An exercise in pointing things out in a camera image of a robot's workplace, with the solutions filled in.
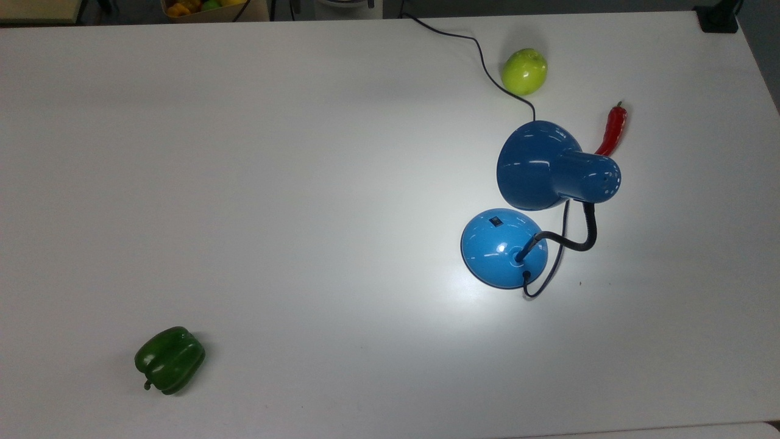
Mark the green bell pepper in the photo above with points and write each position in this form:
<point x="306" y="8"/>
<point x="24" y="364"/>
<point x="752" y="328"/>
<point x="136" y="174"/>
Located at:
<point x="170" y="360"/>

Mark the blue desk lamp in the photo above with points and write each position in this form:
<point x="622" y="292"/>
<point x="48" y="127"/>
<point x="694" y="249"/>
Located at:
<point x="536" y="164"/>

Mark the yellow toy fruit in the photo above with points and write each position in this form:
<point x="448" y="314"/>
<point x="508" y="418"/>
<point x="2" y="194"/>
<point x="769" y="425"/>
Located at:
<point x="231" y="2"/>

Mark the wooden side table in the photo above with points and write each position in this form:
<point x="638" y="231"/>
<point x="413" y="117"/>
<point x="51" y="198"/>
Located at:
<point x="36" y="9"/>

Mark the small green toy fruit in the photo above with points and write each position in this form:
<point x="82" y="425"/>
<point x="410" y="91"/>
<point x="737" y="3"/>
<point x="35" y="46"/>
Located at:
<point x="211" y="5"/>

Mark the green apple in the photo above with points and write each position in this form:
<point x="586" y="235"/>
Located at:
<point x="524" y="71"/>

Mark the white adjacent table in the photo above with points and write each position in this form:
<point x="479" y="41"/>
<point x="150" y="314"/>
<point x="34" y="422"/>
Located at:
<point x="670" y="434"/>

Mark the red chili pepper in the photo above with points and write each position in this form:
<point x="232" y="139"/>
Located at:
<point x="614" y="128"/>

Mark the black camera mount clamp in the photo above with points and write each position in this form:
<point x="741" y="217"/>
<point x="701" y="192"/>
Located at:
<point x="718" y="19"/>

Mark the orange toy fruit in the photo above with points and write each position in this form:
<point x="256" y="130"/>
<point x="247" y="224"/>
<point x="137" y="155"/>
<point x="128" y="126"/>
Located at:
<point x="178" y="9"/>

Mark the cardboard box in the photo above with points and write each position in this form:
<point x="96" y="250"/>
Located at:
<point x="256" y="13"/>

